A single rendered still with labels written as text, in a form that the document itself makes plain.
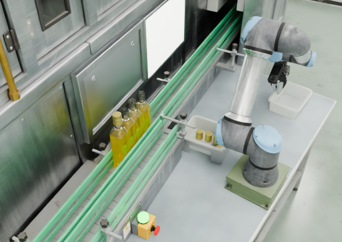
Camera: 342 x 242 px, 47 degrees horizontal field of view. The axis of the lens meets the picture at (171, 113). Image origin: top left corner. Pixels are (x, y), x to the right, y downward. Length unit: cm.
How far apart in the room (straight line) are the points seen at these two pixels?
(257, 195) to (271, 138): 27
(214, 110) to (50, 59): 106
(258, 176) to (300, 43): 55
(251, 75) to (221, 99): 65
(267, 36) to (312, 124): 74
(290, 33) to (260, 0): 74
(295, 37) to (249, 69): 21
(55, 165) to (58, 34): 50
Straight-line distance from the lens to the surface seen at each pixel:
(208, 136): 189
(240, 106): 159
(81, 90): 147
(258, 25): 157
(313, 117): 220
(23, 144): 138
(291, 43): 155
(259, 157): 160
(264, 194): 167
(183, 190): 174
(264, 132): 159
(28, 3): 125
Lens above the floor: 213
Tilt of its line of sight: 41 degrees down
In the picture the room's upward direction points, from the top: straight up
